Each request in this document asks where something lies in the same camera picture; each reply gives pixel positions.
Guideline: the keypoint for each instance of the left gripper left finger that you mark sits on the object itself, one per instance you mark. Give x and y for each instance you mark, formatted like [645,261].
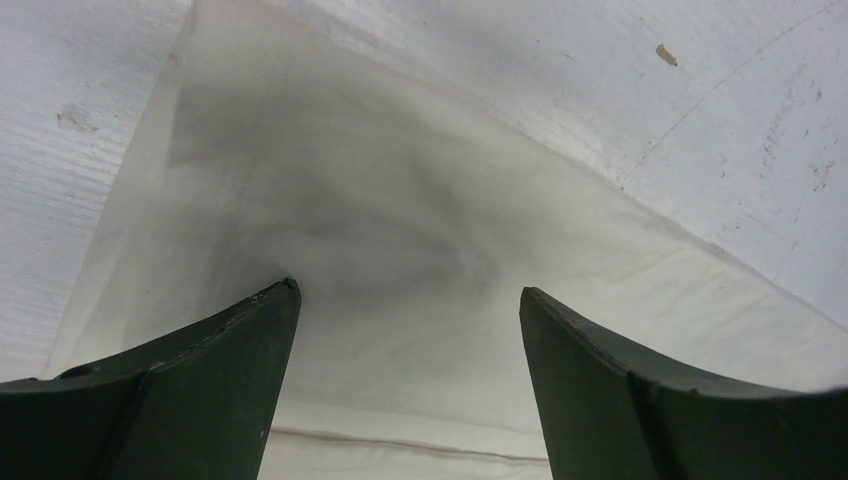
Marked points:
[196,403]

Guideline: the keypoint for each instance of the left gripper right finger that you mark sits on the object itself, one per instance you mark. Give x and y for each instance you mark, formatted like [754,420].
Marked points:
[611,408]

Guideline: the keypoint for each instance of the cream white t shirt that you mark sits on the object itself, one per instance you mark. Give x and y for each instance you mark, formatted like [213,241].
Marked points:
[411,222]

